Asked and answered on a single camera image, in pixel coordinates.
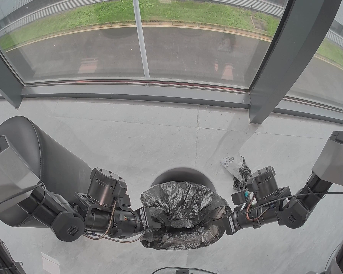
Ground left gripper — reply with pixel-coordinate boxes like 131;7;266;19
114;206;162;237

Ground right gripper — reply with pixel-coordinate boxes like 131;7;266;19
212;205;268;236

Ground black plastic bag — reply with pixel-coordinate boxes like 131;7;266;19
139;181;232;251

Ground crumpled black plastic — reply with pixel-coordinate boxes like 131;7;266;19
233;156;252;191

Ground grey trash bin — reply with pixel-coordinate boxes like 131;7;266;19
149;167;217;195

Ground clear printed wrapper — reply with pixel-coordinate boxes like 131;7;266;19
220;155;244;177

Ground dark grey round chair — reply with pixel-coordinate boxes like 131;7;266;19
0;116;100;228

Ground window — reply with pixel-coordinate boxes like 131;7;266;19
0;0;343;124

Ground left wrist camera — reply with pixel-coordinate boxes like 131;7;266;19
112;179;131;210

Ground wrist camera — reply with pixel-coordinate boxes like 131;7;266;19
112;179;131;210
232;191;250;210

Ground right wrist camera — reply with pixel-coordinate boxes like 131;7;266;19
232;191;250;210

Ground black cable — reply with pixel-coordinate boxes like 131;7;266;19
288;191;343;200
0;182;44;210

